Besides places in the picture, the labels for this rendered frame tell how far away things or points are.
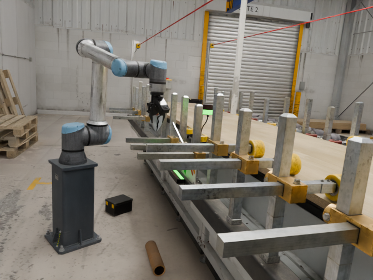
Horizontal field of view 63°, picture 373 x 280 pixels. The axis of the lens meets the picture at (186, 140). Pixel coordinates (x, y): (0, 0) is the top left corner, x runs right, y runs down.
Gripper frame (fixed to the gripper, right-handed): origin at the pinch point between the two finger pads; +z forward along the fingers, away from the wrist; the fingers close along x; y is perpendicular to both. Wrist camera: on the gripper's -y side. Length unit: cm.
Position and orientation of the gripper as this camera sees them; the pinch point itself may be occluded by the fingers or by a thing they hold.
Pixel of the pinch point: (156, 129)
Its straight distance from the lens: 168.7
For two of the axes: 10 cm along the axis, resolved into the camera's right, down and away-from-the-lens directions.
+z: -0.7, 9.8, 2.0
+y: -5.0, -2.1, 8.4
